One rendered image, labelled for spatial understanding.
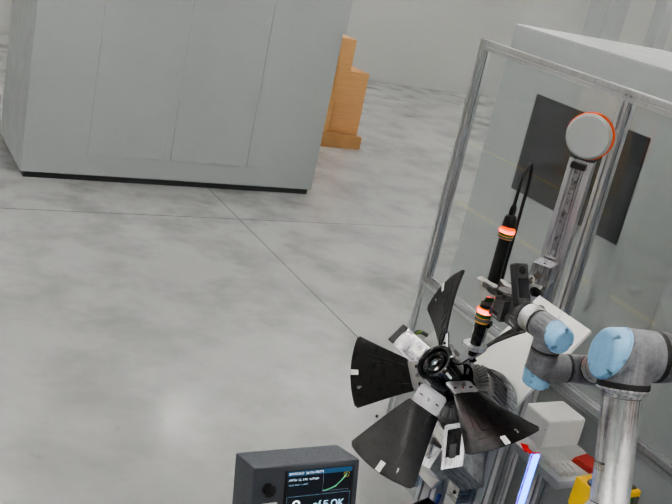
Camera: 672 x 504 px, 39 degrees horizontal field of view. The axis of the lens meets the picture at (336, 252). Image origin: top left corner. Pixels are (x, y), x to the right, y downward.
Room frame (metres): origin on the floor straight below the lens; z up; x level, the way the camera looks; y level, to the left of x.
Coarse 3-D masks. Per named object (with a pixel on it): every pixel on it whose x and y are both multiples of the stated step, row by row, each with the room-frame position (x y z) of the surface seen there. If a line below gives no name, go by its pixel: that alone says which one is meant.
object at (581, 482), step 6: (576, 480) 2.32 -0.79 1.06; (582, 480) 2.31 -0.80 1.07; (588, 480) 2.31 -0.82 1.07; (576, 486) 2.32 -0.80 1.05; (582, 486) 2.30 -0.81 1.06; (588, 486) 2.29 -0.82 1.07; (576, 492) 2.31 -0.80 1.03; (582, 492) 2.29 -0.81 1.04; (588, 492) 2.28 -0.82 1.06; (636, 492) 2.31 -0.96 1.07; (570, 498) 2.32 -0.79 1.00; (576, 498) 2.30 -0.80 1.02; (582, 498) 2.29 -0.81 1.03; (588, 498) 2.27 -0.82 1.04
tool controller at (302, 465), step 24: (240, 456) 1.80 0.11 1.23; (264, 456) 1.81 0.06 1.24; (288, 456) 1.82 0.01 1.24; (312, 456) 1.84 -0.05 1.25; (336, 456) 1.86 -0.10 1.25; (240, 480) 1.77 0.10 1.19; (264, 480) 1.73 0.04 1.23; (288, 480) 1.76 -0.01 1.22; (312, 480) 1.79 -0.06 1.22; (336, 480) 1.82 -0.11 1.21
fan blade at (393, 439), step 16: (384, 416) 2.48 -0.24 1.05; (400, 416) 2.47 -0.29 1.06; (416, 416) 2.47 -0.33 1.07; (432, 416) 2.48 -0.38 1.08; (368, 432) 2.46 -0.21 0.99; (384, 432) 2.45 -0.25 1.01; (400, 432) 2.44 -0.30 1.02; (416, 432) 2.45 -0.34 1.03; (432, 432) 2.46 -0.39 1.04; (368, 448) 2.43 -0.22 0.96; (384, 448) 2.42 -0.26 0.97; (400, 448) 2.42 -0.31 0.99; (416, 448) 2.42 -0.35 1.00; (368, 464) 2.40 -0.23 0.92; (400, 464) 2.39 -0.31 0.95; (416, 464) 2.39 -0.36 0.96; (400, 480) 2.36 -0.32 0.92; (416, 480) 2.36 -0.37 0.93
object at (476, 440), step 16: (464, 400) 2.41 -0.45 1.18; (480, 400) 2.43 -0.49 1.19; (464, 416) 2.35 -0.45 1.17; (480, 416) 2.35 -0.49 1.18; (496, 416) 2.36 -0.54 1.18; (512, 416) 2.37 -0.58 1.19; (464, 432) 2.29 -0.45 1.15; (480, 432) 2.29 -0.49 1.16; (496, 432) 2.30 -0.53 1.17; (512, 432) 2.30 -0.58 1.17; (528, 432) 2.30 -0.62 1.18; (464, 448) 2.25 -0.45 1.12; (480, 448) 2.24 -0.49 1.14; (496, 448) 2.24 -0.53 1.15
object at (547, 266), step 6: (540, 258) 3.08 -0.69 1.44; (546, 258) 3.10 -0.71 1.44; (552, 258) 3.09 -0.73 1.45; (534, 264) 3.02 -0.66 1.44; (540, 264) 3.01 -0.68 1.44; (546, 264) 3.03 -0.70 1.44; (552, 264) 3.04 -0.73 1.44; (558, 264) 3.07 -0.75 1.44; (534, 270) 3.02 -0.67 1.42; (540, 270) 3.01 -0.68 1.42; (546, 270) 3.00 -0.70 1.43; (552, 270) 3.01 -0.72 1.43; (546, 276) 3.00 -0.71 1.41; (552, 276) 3.03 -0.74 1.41; (534, 282) 3.01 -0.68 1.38; (540, 282) 3.00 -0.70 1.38; (546, 282) 3.00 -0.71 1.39; (552, 282) 3.06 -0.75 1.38
